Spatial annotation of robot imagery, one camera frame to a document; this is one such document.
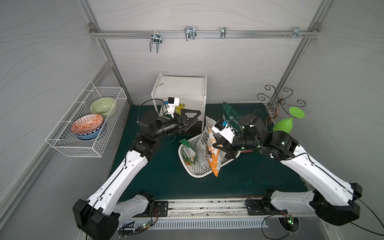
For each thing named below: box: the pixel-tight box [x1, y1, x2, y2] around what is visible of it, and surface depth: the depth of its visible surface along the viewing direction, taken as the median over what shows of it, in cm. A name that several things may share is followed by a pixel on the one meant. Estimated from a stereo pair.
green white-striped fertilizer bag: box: [179, 138, 197, 166], surface depth 81 cm
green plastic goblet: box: [272, 107, 306, 134], surface depth 78 cm
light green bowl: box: [90, 97, 116, 119], surface depth 73 cm
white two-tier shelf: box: [151, 73, 208, 133], surface depth 83 cm
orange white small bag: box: [206, 126, 227, 177], surface depth 64 cm
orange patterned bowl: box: [71, 114, 104, 134], surface depth 64 cm
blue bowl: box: [74, 122, 106, 140], surface depth 59 cm
